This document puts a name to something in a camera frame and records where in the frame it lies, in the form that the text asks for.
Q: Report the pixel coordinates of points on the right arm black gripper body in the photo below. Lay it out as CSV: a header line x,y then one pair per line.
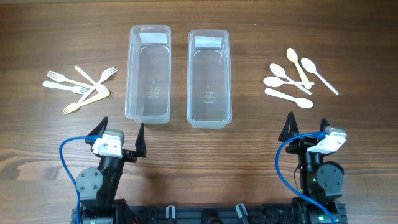
x,y
301,145

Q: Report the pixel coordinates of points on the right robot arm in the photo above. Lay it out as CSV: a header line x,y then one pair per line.
x,y
321,183

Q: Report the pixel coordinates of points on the white spoon long thin handle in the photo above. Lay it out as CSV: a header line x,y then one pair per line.
x,y
278,71

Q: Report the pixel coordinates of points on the yellow plastic fork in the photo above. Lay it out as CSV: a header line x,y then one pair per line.
x,y
75,106

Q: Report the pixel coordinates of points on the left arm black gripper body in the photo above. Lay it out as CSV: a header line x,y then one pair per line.
x,y
128,154

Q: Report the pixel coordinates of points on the cream fork upper left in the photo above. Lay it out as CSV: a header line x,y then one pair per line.
x,y
61,78

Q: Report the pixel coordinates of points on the white fork thin handle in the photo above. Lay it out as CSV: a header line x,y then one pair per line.
x,y
99,87

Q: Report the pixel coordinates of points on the clear plastic container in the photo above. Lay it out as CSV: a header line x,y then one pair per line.
x,y
149,72
209,91

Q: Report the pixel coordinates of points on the left clear plastic container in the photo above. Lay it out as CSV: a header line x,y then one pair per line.
x,y
149,72

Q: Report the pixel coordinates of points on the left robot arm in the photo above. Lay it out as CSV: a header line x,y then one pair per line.
x,y
97,187

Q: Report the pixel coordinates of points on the white fork pointing upper right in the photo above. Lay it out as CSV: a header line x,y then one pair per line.
x,y
104,76

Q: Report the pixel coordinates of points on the cream spoon lowest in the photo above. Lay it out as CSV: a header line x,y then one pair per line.
x,y
301,102

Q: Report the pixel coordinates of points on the right clear plastic container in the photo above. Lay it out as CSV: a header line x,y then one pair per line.
x,y
209,91

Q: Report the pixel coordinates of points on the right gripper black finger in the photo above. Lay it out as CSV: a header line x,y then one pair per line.
x,y
290,128
324,126

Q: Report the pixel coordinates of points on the pale blue white fork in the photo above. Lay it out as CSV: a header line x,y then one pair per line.
x,y
74,89

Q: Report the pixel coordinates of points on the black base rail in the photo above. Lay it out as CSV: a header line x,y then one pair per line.
x,y
266,213

